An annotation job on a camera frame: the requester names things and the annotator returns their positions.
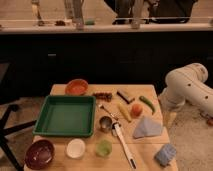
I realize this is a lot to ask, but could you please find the green plastic cup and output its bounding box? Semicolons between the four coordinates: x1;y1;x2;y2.
96;140;112;157

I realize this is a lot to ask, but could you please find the blue sponge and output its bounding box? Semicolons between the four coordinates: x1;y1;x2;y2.
154;144;176;167

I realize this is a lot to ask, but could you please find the dark purple bowl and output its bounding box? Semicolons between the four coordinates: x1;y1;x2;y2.
25;139;55;170

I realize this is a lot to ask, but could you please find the orange bowl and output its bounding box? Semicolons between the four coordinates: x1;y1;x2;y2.
65;79;88;95

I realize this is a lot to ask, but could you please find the green plastic tray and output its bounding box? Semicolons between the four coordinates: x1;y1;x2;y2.
33;95;96;137

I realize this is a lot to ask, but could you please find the yellow corn cob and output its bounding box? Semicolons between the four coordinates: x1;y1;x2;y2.
118;104;132;122

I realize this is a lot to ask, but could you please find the metal spoon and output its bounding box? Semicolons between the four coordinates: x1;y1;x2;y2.
98;104;119;121

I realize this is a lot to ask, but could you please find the dark red grape bunch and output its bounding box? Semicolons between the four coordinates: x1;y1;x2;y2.
94;92;112;102

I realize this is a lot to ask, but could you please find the orange peach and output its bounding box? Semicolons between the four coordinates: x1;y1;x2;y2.
131;104;143;117

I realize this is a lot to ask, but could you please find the small metal cup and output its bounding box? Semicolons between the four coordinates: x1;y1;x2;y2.
99;116;112;133

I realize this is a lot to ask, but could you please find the light blue folded cloth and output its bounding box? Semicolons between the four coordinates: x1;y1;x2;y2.
133;117;163;139

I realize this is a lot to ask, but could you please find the white small bowl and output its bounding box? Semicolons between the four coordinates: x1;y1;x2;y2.
66;139;86;159

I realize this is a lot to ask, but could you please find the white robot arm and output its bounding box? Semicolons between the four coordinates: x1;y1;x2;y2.
159;63;213;117

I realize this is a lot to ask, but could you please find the green chili pepper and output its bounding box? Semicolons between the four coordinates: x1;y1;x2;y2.
139;96;156;115

